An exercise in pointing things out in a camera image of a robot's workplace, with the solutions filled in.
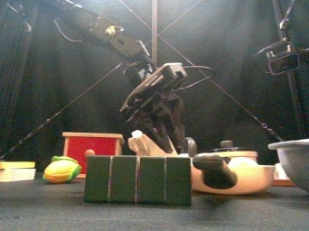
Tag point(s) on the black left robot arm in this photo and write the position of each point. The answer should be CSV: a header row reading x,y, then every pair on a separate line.
x,y
105,30

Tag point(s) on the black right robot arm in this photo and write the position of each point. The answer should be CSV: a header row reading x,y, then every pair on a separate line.
x,y
284,58

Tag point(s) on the grey bowl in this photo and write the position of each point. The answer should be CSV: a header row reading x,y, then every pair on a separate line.
x,y
295,164

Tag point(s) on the pale wooden toy piece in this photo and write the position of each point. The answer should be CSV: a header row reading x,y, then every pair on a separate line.
x,y
143,145

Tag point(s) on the dark green block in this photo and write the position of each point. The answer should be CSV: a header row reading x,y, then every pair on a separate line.
x,y
124,179
97,179
179,180
152,180

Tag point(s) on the red wooden box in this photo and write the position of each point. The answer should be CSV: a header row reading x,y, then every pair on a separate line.
x,y
93,145

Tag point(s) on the beige pot with black lid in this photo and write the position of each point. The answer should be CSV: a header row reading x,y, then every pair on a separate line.
x,y
237,154

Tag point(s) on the small round wooden knob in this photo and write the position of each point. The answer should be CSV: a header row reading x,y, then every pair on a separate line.
x,y
89,152

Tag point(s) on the toy corn cob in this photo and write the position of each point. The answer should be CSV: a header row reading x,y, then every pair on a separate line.
x,y
62,170

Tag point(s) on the orange wooden board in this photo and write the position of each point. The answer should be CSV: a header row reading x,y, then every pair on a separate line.
x,y
282,180

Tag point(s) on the yellow and white block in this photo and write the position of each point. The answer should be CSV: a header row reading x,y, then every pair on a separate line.
x,y
17,172

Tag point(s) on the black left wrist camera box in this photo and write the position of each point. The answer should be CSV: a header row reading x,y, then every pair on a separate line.
x,y
171,75

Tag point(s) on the vertical metal frame pole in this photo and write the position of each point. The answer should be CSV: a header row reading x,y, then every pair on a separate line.
x,y
155,30

